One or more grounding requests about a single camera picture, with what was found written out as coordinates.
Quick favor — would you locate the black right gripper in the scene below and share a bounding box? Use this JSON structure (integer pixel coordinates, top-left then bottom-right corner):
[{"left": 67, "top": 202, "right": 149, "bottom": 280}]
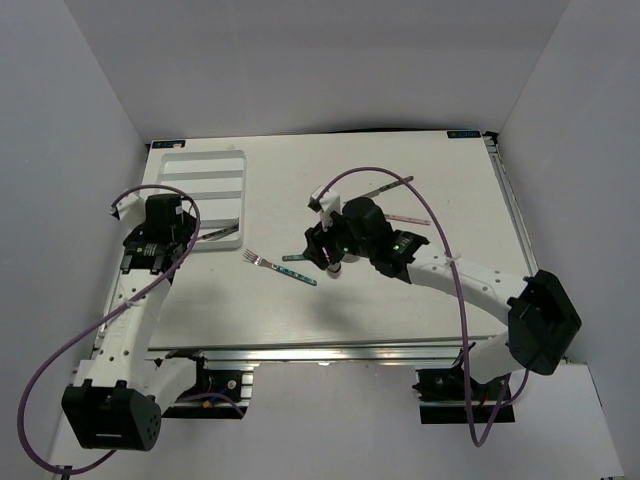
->
[{"left": 301, "top": 207, "right": 373, "bottom": 272}]

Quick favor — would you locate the pink handled spoon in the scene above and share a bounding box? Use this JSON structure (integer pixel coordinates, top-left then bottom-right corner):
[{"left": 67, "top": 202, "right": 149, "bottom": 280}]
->
[{"left": 327, "top": 263, "right": 342, "bottom": 276}]

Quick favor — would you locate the green handled fork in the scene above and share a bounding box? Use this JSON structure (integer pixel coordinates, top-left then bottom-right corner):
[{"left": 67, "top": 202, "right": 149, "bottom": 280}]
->
[{"left": 243, "top": 249, "right": 318, "bottom": 286}]

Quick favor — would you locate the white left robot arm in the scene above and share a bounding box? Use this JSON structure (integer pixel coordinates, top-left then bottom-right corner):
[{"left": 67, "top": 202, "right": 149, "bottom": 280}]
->
[{"left": 62, "top": 193, "right": 212, "bottom": 451}]

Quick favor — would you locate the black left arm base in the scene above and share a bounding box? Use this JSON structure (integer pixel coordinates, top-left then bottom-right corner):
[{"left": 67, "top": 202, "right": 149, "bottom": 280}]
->
[{"left": 163, "top": 359, "right": 253, "bottom": 420}]

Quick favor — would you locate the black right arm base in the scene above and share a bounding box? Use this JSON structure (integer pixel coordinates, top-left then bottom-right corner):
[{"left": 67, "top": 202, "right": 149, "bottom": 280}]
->
[{"left": 412, "top": 364, "right": 516, "bottom": 426}]

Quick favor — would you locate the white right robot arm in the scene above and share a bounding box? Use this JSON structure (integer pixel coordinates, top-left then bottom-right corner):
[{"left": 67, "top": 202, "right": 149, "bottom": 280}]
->
[{"left": 303, "top": 197, "right": 582, "bottom": 399}]

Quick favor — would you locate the white cutlery tray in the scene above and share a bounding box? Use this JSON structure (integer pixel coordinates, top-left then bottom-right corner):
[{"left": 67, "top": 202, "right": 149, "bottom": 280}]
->
[{"left": 144, "top": 149, "right": 247, "bottom": 251}]

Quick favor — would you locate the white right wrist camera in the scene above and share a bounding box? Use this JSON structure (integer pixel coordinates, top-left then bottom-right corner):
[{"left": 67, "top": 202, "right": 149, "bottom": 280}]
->
[{"left": 307, "top": 186, "right": 341, "bottom": 231}]

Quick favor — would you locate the pink handled knife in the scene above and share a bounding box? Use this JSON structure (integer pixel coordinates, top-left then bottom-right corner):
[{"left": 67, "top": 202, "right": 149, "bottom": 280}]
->
[{"left": 384, "top": 214, "right": 431, "bottom": 226}]

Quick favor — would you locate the green handled spoon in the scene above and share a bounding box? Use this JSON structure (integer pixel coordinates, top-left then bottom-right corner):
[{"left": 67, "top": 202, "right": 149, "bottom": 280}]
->
[{"left": 281, "top": 254, "right": 307, "bottom": 262}]

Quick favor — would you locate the aluminium table frame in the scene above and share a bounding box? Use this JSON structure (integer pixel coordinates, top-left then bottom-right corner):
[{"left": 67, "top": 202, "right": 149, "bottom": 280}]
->
[{"left": 47, "top": 130, "right": 569, "bottom": 480}]

